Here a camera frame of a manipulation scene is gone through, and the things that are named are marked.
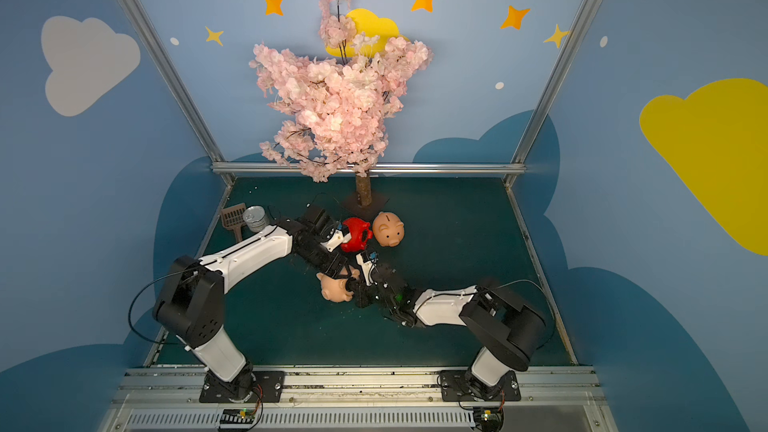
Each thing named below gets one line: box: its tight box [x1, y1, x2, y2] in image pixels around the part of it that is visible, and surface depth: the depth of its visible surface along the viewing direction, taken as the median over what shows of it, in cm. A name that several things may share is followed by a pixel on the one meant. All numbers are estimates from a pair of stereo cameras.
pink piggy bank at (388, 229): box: [372, 212, 405, 248], surface depth 98 cm
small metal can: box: [242, 205, 266, 233], surface depth 106 cm
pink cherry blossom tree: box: [249, 0, 433, 207], surface depth 72 cm
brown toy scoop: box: [221, 203, 246, 242], surface depth 110 cm
